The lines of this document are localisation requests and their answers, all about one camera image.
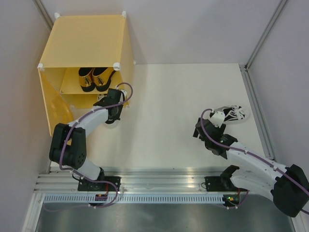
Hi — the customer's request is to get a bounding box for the yellow plastic shoe cabinet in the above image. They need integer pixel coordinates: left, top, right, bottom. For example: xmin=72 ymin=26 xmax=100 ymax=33
xmin=38 ymin=14 xmax=134 ymax=120

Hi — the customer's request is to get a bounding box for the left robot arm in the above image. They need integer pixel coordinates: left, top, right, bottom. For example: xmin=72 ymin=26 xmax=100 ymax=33
xmin=49 ymin=88 xmax=125 ymax=192

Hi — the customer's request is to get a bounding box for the white slotted cable duct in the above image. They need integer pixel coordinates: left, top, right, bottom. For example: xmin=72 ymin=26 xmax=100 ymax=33
xmin=43 ymin=193 xmax=230 ymax=204

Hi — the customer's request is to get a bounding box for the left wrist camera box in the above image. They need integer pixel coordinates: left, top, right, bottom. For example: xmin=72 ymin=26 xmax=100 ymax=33
xmin=116 ymin=86 xmax=127 ymax=102

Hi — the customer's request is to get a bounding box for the left aluminium frame post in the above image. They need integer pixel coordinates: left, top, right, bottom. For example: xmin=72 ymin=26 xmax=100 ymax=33
xmin=32 ymin=0 xmax=54 ymax=31

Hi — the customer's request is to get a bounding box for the black white sneaker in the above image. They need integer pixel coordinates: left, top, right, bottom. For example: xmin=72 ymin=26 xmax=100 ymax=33
xmin=211 ymin=105 xmax=250 ymax=124
xmin=97 ymin=93 xmax=119 ymax=128

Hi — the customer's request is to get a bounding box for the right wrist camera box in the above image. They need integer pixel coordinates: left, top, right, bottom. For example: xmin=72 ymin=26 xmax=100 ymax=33
xmin=210 ymin=110 xmax=225 ymax=128

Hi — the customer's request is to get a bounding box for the aluminium frame post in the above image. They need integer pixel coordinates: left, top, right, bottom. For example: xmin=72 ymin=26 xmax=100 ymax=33
xmin=32 ymin=0 xmax=54 ymax=31
xmin=239 ymin=0 xmax=289 ymax=160

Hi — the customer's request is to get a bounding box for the yellow cabinet door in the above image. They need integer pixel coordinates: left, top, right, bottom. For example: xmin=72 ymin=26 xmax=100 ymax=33
xmin=38 ymin=68 xmax=73 ymax=135

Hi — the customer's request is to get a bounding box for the gold loafer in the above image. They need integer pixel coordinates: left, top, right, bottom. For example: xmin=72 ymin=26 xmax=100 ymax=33
xmin=92 ymin=67 xmax=116 ymax=92
xmin=78 ymin=68 xmax=95 ymax=92

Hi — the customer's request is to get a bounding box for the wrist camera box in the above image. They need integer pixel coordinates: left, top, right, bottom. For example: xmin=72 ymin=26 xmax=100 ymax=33
xmin=116 ymin=86 xmax=127 ymax=102
xmin=210 ymin=110 xmax=225 ymax=128

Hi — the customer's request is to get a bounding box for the right aluminium frame post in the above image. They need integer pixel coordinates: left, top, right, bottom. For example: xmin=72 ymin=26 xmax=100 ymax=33
xmin=239 ymin=0 xmax=289 ymax=160

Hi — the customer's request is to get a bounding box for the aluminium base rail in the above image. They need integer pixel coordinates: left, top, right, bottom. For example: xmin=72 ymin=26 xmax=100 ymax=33
xmin=34 ymin=166 xmax=226 ymax=194

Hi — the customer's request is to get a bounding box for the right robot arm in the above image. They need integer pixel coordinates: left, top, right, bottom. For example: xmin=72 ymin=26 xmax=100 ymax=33
xmin=193 ymin=118 xmax=309 ymax=218

